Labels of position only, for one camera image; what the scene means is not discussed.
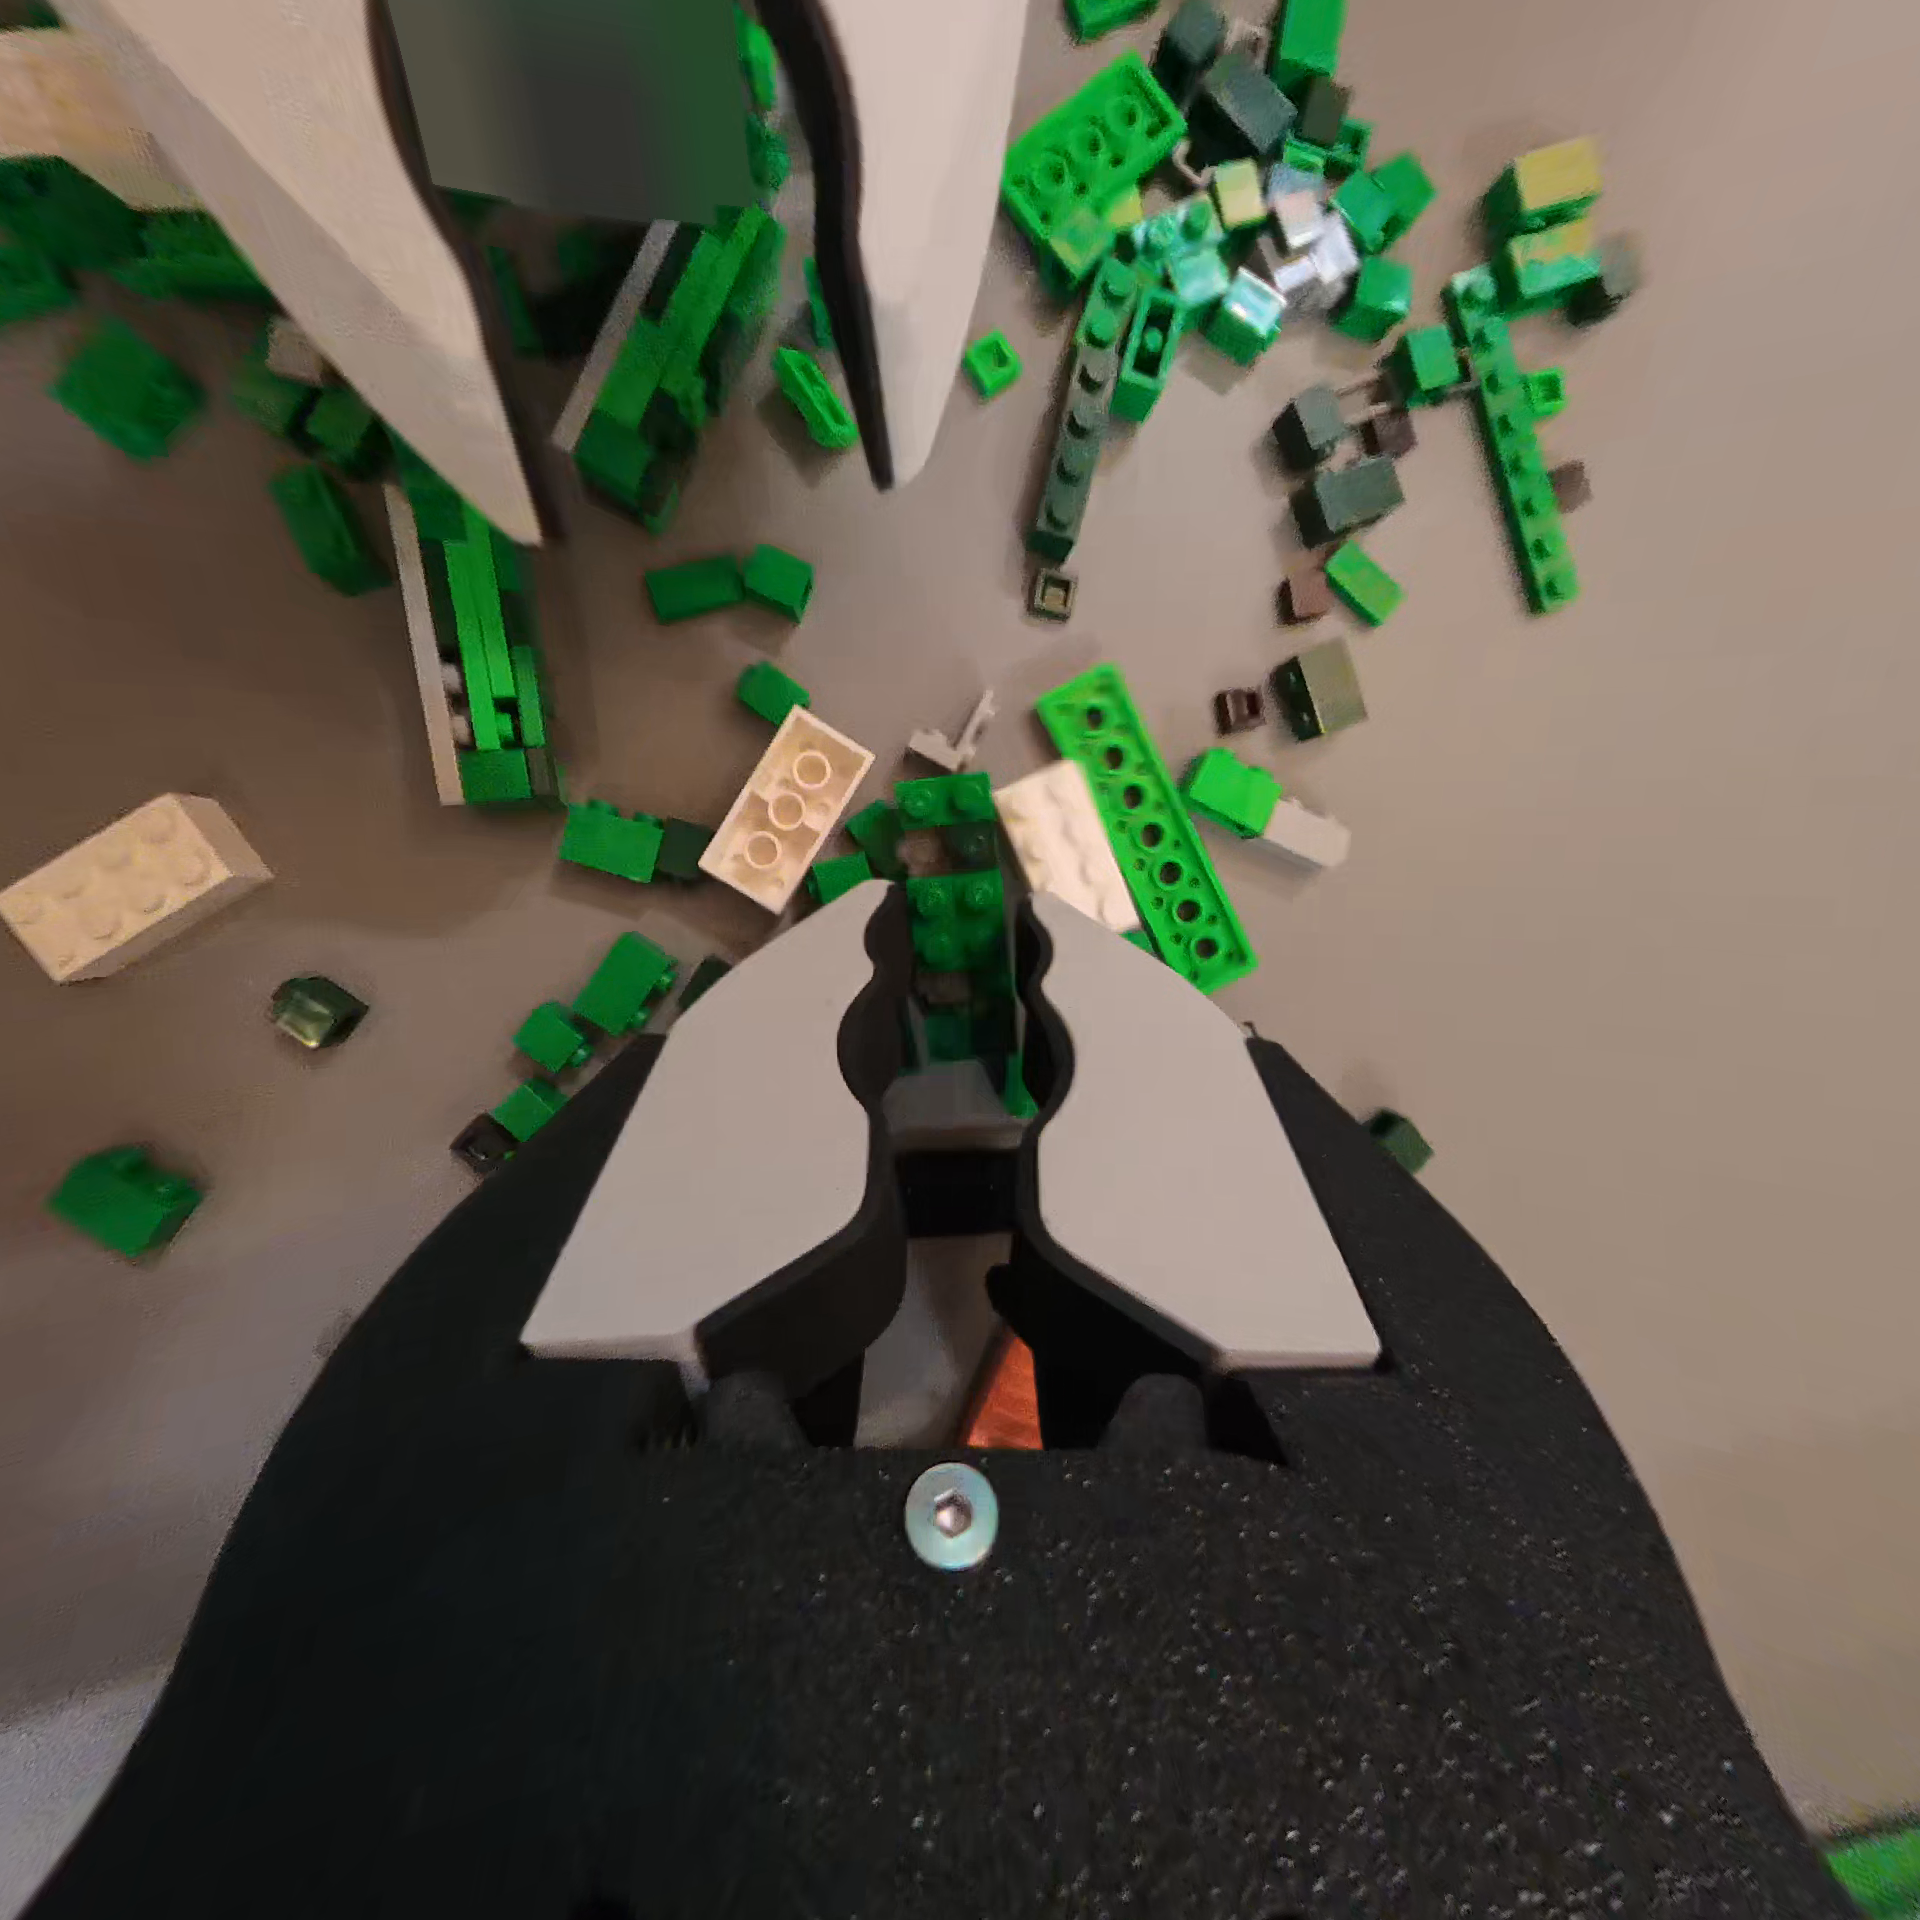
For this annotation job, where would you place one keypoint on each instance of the long dark green brick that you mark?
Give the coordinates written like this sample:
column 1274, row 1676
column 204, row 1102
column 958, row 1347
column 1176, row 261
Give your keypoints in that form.
column 1079, row 421

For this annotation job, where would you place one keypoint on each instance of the green strip assembly grey backing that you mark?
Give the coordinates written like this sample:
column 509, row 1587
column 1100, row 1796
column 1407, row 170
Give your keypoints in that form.
column 662, row 360
column 480, row 675

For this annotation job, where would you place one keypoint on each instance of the grey desk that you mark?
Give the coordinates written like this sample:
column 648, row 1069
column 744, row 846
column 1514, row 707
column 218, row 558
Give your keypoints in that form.
column 1652, row 900

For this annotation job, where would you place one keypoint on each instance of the bright green holed brick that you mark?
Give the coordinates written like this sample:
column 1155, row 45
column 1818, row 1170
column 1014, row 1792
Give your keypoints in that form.
column 1090, row 165

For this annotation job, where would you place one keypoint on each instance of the white studded brick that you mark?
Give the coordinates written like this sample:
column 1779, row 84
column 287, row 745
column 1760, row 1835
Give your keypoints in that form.
column 1074, row 848
column 136, row 885

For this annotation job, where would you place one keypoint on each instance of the long bright green holed plate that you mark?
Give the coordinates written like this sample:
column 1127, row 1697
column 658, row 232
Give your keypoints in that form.
column 1155, row 838

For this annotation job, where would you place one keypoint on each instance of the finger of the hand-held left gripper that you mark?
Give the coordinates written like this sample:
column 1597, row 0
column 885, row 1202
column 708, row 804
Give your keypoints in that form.
column 931, row 180
column 300, row 180

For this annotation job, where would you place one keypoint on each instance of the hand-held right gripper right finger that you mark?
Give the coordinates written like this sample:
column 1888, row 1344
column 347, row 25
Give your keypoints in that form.
column 1200, row 1200

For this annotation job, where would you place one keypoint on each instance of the long green studded plate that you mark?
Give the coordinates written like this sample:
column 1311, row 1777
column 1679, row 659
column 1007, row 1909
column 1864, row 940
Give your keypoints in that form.
column 1516, row 450

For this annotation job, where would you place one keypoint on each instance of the light grey bracket brick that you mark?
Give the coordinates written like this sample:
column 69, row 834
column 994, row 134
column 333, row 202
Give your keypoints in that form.
column 950, row 734

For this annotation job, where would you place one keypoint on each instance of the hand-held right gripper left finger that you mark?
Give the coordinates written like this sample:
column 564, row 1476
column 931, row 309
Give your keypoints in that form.
column 722, row 1200

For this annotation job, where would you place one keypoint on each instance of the green brick with grey brick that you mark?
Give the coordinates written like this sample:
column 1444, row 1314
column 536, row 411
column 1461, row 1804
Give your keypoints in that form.
column 1267, row 810

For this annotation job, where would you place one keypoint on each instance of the green and grey brick assembly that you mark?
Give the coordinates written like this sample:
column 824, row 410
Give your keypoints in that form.
column 960, row 900

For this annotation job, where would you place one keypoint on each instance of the pile of loose green bricks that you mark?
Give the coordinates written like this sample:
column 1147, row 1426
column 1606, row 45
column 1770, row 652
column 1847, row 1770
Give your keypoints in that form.
column 130, row 388

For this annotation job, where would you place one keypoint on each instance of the orange brick separator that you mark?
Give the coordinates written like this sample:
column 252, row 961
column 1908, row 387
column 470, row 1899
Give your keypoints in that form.
column 1005, row 1401

